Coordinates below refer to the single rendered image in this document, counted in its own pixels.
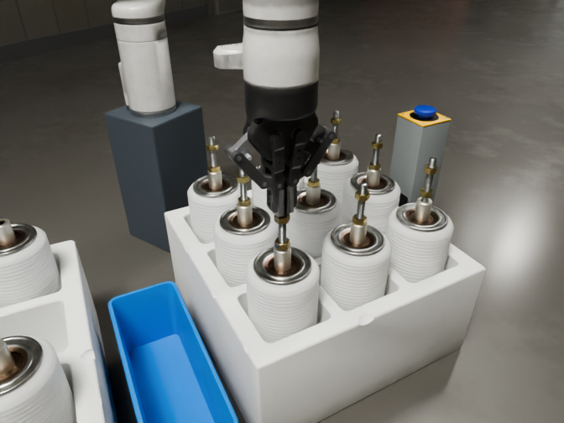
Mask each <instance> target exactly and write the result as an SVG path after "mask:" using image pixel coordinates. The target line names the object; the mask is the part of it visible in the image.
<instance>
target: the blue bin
mask: <svg viewBox="0 0 564 423"><path fill-rule="evenodd" d="M108 310H109V313H110V317H111V320H112V326H113V329H114V332H115V336H116V339H117V345H118V349H119V352H120V356H121V359H122V363H123V368H124V372H125V375H126V379H127V382H128V388H129V392H130V395H131V399H132V402H133V407H134V411H135V415H136V418H137V422H138V423H239V422H238V417H237V415H236V413H235V411H234V408H233V407H232V404H231V402H230V399H229V398H228V396H227V393H226V391H225V389H224V387H223V385H222V382H221V380H220V378H219V376H218V374H217V371H216V369H215V367H214V365H213V363H212V360H211V358H210V356H209V354H208V352H207V350H206V347H205V345H204V343H203V341H202V340H201V336H200V334H199V332H198V331H197V328H196V325H195V323H194V321H193V320H192V317H191V314H190V312H189V311H188V308H187V306H186V304H185V302H184V300H183V297H182V295H181V293H180V291H179V288H178V286H177V284H176V283H174V282H172V281H165V282H163V283H159V284H156V285H151V286H149V287H146V288H143V289H140V290H135V291H132V292H129V293H127V294H124V295H119V296H116V297H114V298H112V299H111V300H110V301H109V302H108Z"/></svg>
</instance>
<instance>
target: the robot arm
mask: <svg viewBox="0 0 564 423"><path fill-rule="evenodd" d="M165 1H166V0H117V1H116V2H115V3H114V4H113V5H112V19H113V23H114V28H115V33H116V37H117V46H118V50H119V54H120V60H121V62H119V63H118V67H119V71H120V76H121V80H122V85H123V93H124V97H125V102H126V107H127V110H129V111H130V112H131V114H132V115H134V116H136V117H140V118H157V117H162V116H165V115H168V114H171V113H172V112H174V111H175V110H176V103H175V90H174V83H173V76H172V70H171V63H170V51H169V45H168V38H167V32H166V25H165ZM318 11H319V0H243V23H244V25H243V42H242V43H241V44H240V43H239V44H226V45H219V46H217V47H216V48H215V49H214V50H213V56H214V66H215V67H216V68H218V69H243V82H244V99H245V110H246V115H247V119H246V123H245V125H244V127H243V136H242V137H241V138H240V139H239V140H238V141H237V142H236V143H235V144H234V145H232V144H228V145H227V146H226V147H225V149H224V152H225V154H226V155H227V156H228V157H229V158H230V159H231V160H232V161H233V162H234V163H235V164H236V165H237V166H238V167H239V168H240V169H241V170H242V171H243V172H244V173H245V174H246V175H247V176H248V177H249V178H250V179H251V180H253V181H254V182H255V183H256V184H257V185H258V186H259V187H260V188H261V189H266V188H267V207H268V209H270V210H271V211H272V212H273V214H275V215H276V216H277V217H281V216H283V215H284V207H286V213H287V214H290V213H292V212H294V207H295V206H296V204H297V184H298V183H299V181H300V179H301V178H302V177H304V176H305V177H309V176H311V175H312V173H313V172H314V170H315V168H316V167H317V166H318V164H319V162H320V161H321V158H322V157H323V155H324V154H325V152H326V151H327V149H328V148H329V146H330V144H331V143H332V141H333V139H334V138H335V135H336V134H335V132H333V131H332V130H331V129H329V128H327V127H325V126H324V125H322V124H319V123H318V117H317V115H316V109H317V104H318V83H319V59H320V44H319V35H318ZM251 145H252V146H253V147H254V148H255V149H256V151H257V152H258V153H259V154H260V156H261V161H262V163H263V166H264V172H260V171H259V170H258V169H257V168H256V167H255V166H254V165H253V164H252V163H251V162H250V161H249V160H251V159H252V152H251V151H250V147H251ZM309 157H310V158H309ZM307 160H308V161H307ZM306 161H307V163H306Z"/></svg>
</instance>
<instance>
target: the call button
mask: <svg viewBox="0 0 564 423"><path fill-rule="evenodd" d="M414 113H415V115H416V116H417V117H418V118H423V119H430V118H433V116H434V115H436V109H435V108H434V107H431V106H427V105H420V106H417V107H415V110H414Z"/></svg>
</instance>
